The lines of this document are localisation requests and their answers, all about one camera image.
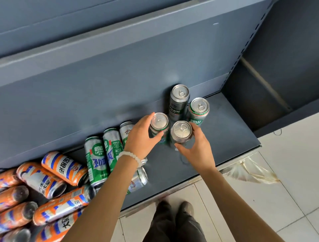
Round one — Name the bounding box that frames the grey shoe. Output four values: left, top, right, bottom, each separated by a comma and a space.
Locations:
178, 201, 195, 217
155, 198, 172, 212

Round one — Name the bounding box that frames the person's left forearm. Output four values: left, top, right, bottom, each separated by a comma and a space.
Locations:
61, 158, 140, 242

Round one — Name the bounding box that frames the dark grey shelf unit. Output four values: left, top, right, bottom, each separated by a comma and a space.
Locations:
222, 0, 319, 139

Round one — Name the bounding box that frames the person's left hand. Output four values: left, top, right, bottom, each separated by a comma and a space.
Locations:
123, 112, 165, 161

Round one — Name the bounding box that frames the person's right forearm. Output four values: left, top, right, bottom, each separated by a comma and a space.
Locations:
197, 164, 285, 242

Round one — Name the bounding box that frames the group of orange cans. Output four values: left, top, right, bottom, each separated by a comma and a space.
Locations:
0, 151, 96, 242

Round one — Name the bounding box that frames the white bead bracelet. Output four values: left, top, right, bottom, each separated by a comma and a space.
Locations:
117, 151, 143, 168

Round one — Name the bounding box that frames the person's right hand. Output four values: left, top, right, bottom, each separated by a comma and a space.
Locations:
174, 121, 217, 174

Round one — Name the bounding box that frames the clear plastic bag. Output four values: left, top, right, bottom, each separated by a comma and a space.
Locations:
220, 156, 281, 185

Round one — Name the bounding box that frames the grey metal shelf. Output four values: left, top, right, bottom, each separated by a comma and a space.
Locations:
0, 0, 278, 242

